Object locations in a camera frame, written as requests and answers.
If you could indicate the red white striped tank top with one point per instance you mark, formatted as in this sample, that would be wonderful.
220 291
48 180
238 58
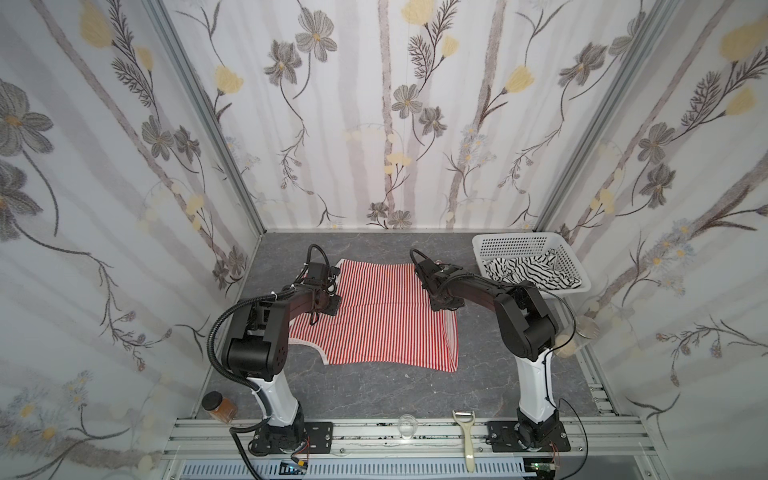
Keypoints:
384 316

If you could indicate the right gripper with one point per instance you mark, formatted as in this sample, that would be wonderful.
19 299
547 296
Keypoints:
435 299

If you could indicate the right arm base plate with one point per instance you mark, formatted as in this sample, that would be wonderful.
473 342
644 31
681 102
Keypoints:
525 437

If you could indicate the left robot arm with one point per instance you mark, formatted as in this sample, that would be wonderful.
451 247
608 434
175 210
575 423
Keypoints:
248 344

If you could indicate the white plastic basket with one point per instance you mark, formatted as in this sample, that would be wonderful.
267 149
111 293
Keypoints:
510 245

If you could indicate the brown spice jar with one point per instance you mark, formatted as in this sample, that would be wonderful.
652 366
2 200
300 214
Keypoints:
219 407

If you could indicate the cream vegetable peeler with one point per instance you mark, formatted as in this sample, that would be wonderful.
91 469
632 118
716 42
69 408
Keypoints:
466 420

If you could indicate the black white striped tank top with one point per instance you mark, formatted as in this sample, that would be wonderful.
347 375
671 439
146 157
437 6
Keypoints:
538 269

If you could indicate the clear glass cup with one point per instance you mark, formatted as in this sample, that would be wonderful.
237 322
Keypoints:
407 426

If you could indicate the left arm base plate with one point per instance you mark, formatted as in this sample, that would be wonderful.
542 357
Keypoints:
300 438

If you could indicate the glass jar with lid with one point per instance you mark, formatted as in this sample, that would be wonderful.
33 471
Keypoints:
575 336

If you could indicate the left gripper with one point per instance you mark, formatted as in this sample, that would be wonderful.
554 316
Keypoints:
327 297

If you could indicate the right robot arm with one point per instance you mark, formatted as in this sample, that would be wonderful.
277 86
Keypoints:
528 330

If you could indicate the aluminium front rail frame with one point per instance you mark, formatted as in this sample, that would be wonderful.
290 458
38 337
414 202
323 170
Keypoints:
601 448

